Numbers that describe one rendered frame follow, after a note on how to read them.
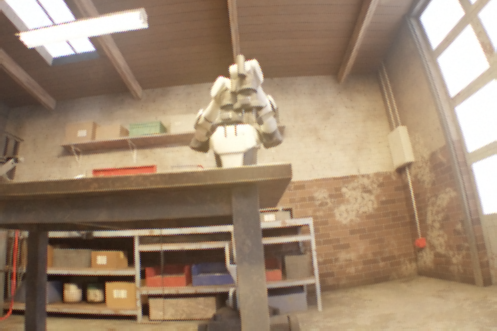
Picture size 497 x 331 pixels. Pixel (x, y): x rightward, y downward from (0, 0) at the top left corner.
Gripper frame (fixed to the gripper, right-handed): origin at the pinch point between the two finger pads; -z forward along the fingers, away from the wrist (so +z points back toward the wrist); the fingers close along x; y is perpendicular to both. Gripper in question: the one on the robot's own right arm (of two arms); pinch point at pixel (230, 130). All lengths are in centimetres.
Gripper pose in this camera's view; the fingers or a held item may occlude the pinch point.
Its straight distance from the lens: 128.7
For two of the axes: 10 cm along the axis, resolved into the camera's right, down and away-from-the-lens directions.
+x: 9.9, -1.2, -0.8
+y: 1.1, 2.9, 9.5
